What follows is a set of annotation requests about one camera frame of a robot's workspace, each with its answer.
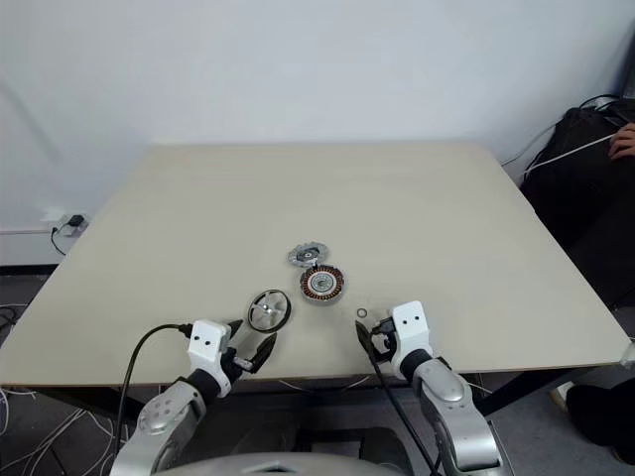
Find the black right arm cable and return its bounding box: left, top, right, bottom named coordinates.
left=365, top=346, right=444, bottom=476

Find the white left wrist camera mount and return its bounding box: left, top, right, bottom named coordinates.
left=187, top=319, right=234, bottom=396

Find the white floor cable tangle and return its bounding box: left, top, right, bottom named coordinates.
left=0, top=386, right=145, bottom=476

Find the white cable over bag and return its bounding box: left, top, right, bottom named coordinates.
left=523, top=133, right=616, bottom=176

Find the white wall power socket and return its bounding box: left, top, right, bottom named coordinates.
left=41, top=209, right=91, bottom=235

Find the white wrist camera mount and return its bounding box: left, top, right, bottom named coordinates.
left=187, top=319, right=234, bottom=396
left=389, top=300, right=436, bottom=369

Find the thin white cable under table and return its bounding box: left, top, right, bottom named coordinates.
left=276, top=375, right=374, bottom=392

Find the bystander bare hand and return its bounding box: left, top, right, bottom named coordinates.
left=608, top=122, right=635, bottom=162

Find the large black bag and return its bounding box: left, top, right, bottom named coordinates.
left=519, top=105, right=635, bottom=309

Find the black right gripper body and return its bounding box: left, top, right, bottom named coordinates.
left=369, top=316, right=398, bottom=359

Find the copper wound motor stator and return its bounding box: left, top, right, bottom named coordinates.
left=299, top=266, right=347, bottom=305

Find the black spoked motor rotor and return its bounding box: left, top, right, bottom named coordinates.
left=246, top=289, right=294, bottom=332

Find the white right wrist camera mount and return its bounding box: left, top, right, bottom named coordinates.
left=389, top=300, right=436, bottom=369

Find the silver robot torso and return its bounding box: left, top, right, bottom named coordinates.
left=182, top=451, right=414, bottom=476

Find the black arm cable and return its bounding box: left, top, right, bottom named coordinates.
left=365, top=346, right=444, bottom=476
left=117, top=323, right=195, bottom=476

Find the white shoe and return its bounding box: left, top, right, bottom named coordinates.
left=549, top=382, right=576, bottom=411

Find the black adapter cable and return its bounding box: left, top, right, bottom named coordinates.
left=49, top=223, right=69, bottom=257

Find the silver motor end cap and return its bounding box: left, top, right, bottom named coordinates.
left=287, top=241, right=329, bottom=270

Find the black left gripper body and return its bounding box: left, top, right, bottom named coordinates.
left=220, top=329, right=257, bottom=384

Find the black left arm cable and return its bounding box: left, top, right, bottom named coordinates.
left=117, top=323, right=195, bottom=476

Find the black shoe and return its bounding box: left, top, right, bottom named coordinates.
left=565, top=380, right=635, bottom=463

